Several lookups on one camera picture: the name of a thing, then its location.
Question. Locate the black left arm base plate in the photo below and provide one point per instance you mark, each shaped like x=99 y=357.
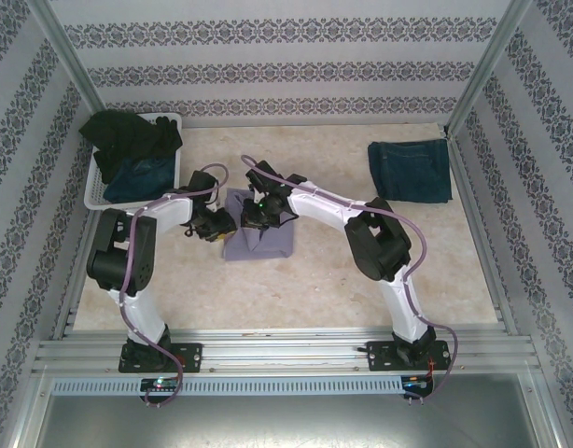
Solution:
x=191 y=357

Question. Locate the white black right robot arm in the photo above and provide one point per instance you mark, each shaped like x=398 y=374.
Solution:
x=319 y=214

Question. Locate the blue denim skirt with waistband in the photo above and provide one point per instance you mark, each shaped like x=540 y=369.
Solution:
x=408 y=170

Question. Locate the grey metal sheet panel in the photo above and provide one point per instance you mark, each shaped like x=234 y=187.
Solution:
x=286 y=424

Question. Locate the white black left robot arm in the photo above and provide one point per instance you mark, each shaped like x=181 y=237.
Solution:
x=174 y=217

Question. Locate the aluminium frame post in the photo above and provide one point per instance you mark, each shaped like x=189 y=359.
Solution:
x=493 y=51
x=67 y=51

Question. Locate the controller board with green light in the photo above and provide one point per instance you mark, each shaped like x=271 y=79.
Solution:
x=158 y=384

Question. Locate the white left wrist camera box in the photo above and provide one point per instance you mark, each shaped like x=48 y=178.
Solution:
x=216 y=205

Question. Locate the grey fabric skirt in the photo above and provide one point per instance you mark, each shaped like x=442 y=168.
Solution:
x=268 y=245

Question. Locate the white plastic mesh basket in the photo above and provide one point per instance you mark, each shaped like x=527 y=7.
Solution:
x=93 y=186

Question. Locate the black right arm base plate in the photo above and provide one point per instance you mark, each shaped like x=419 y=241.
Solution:
x=380 y=357

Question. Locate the dark blue denim skirt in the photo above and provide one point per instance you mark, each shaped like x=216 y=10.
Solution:
x=137 y=184

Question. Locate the aluminium mounting rail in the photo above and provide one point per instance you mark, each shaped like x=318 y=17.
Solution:
x=277 y=352

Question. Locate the small controller board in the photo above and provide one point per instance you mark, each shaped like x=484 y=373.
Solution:
x=415 y=382

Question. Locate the black fabric skirt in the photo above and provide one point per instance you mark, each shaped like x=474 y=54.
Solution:
x=123 y=135

